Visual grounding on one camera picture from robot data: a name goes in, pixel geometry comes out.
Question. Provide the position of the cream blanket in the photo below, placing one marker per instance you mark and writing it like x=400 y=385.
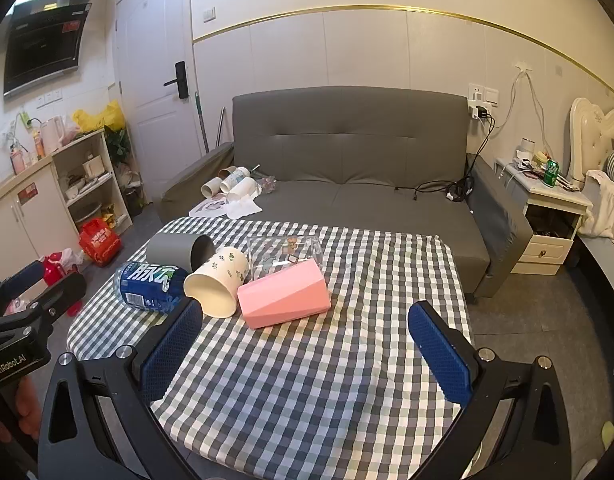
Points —
x=607 y=210

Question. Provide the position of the red paper bag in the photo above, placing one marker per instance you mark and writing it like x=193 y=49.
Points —
x=101 y=242

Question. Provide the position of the clear plastic bottle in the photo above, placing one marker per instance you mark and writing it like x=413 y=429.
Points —
x=267 y=184

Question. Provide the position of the person's left hand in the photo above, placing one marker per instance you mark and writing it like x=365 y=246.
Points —
x=27 y=410

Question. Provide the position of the pink faceted cup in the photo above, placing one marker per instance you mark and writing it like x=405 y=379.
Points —
x=282 y=295

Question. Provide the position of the green can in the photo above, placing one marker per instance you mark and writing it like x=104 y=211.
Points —
x=551 y=174

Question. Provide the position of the black plug charger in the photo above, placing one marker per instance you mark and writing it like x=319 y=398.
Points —
x=481 y=114

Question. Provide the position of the grey sofa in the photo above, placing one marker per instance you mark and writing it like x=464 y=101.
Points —
x=347 y=130

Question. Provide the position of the pink kettle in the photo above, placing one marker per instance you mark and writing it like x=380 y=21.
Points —
x=52 y=136

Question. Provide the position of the cream tufted headboard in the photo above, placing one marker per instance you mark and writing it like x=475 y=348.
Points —
x=587 y=130

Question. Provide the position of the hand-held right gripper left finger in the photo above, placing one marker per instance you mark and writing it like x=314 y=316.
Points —
x=171 y=347

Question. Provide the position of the kitchen counter cabinet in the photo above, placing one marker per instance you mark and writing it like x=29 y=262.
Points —
x=22 y=220

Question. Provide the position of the yellow plastic bag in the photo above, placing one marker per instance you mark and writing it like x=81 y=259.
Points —
x=99 y=119

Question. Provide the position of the cream leaf print cup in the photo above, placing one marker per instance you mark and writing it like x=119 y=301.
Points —
x=212 y=291

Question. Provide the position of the white tumbler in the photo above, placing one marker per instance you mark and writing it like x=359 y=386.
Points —
x=525 y=149

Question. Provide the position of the white door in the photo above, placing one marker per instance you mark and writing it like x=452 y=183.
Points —
x=147 y=85

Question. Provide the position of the grey cup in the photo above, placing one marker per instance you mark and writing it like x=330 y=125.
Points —
x=172 y=251

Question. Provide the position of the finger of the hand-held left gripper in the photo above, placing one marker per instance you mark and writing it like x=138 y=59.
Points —
x=67 y=290
x=28 y=276

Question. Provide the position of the bed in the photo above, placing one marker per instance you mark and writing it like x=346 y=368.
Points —
x=607 y=265

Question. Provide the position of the green checked tablecloth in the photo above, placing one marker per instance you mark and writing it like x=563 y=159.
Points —
x=297 y=390

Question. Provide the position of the red and white plastic bag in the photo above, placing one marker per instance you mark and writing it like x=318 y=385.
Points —
x=57 y=265

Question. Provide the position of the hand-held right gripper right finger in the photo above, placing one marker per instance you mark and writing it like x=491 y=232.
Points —
x=439 y=355

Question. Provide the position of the pink bottle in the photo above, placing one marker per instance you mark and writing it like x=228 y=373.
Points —
x=18 y=160

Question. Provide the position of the white printed paper cup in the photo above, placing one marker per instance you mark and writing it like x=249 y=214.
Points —
x=236 y=178

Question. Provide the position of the blue drink can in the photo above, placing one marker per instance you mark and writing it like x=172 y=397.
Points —
x=146 y=285

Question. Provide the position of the white printed paper sheet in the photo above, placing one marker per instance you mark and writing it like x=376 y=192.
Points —
x=222 y=208

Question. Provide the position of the orange bottle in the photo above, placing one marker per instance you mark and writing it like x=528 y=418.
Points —
x=38 y=145

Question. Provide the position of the black range hood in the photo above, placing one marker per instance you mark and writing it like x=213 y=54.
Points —
x=42 y=50

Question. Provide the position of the white light switch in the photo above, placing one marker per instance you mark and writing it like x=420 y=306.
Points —
x=209 y=13

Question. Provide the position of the green plant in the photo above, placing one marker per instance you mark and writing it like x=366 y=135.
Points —
x=118 y=145

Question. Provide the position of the cream nightstand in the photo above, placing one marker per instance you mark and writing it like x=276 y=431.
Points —
x=552 y=252

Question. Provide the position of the white wall socket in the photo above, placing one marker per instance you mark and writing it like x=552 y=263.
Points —
x=476 y=94

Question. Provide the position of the open shelf unit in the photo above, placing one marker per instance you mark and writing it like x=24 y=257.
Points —
x=89 y=185

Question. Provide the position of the clear plastic sticker cup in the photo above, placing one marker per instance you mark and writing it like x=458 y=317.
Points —
x=282 y=250

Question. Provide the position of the black door lock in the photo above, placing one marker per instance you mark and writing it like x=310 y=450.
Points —
x=179 y=80

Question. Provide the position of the white wall switch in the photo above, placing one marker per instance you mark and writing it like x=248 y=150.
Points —
x=492 y=96

